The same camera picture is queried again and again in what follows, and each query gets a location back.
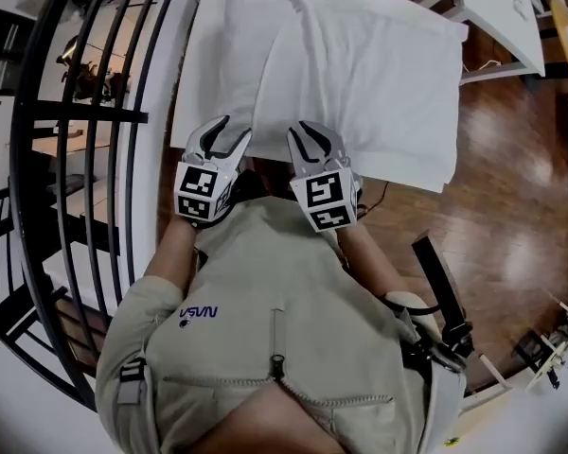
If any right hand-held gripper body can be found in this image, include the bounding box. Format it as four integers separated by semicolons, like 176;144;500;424
288;158;363;235

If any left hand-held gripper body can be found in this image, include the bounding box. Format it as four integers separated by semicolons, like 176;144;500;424
172;151;241;230

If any white pillowcase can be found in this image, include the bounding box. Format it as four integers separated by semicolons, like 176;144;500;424
251;0;470;194

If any white cloth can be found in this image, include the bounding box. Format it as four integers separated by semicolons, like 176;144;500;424
222;0;297;134

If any person's right forearm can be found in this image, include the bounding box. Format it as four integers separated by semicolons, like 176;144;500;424
338;222;411;300

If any person's left forearm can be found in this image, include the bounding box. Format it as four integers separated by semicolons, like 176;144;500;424
144;218;203;297

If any person's beige vest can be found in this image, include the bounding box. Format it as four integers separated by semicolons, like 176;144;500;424
96;196;468;454

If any black metal railing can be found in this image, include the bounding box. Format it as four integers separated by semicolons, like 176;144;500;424
0;0;186;413

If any white side table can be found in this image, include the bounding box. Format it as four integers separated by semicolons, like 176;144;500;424
456;0;548;84

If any person's bare chest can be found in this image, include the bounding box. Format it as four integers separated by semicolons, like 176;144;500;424
226;380;356;454

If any small white gadget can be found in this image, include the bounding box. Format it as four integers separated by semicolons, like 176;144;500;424
506;0;531;21

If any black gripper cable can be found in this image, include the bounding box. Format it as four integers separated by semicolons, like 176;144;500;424
354;180;440;319

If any grey shoulder strap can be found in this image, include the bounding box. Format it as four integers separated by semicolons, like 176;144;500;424
425;347;468;454
115;356;149;409

